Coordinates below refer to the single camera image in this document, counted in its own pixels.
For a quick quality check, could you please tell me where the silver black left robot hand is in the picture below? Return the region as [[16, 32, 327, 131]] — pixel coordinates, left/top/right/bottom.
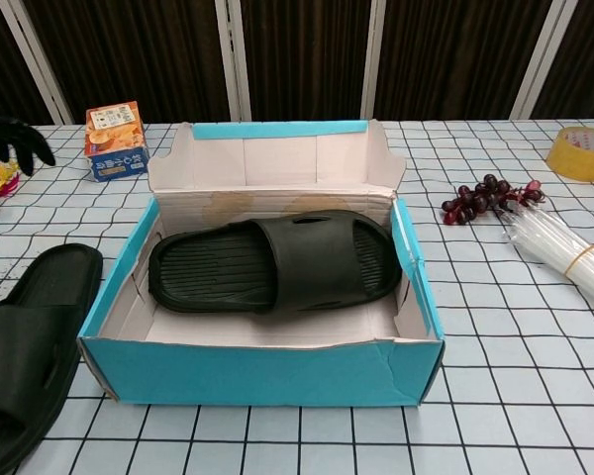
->
[[0, 112, 56, 177]]

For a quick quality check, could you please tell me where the black rubber slipper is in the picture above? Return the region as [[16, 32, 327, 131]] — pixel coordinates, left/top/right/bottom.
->
[[147, 208, 403, 316], [0, 243, 104, 474]]

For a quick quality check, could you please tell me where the orange blue carton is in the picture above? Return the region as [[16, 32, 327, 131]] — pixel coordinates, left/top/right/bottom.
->
[[84, 101, 149, 184]]

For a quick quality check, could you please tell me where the light blue cardboard shoe box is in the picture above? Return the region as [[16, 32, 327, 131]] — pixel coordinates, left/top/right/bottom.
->
[[76, 117, 447, 408]]

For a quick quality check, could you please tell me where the black corrugated screen panel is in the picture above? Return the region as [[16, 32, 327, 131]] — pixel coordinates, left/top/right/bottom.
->
[[237, 0, 377, 123], [17, 0, 234, 125], [375, 0, 555, 122], [529, 0, 594, 120], [0, 0, 60, 128]]

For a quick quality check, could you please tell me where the dark red grape bunch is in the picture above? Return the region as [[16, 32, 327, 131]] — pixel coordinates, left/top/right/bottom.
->
[[441, 172, 546, 227]]

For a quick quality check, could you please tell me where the white black checked tablecloth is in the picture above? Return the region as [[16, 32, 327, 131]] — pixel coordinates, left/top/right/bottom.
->
[[0, 117, 594, 475]]

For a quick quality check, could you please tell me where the yellow clear tape roll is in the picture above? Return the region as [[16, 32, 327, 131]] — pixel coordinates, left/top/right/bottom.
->
[[545, 125, 594, 184]]

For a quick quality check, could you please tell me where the bundle of clear plastic straws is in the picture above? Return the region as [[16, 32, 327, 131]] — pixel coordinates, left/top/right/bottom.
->
[[502, 205, 594, 313]]

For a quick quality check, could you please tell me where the white metal screen post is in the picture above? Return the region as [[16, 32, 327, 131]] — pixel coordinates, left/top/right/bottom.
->
[[0, 0, 74, 125], [359, 0, 396, 122], [510, 0, 573, 120], [213, 0, 254, 123]]

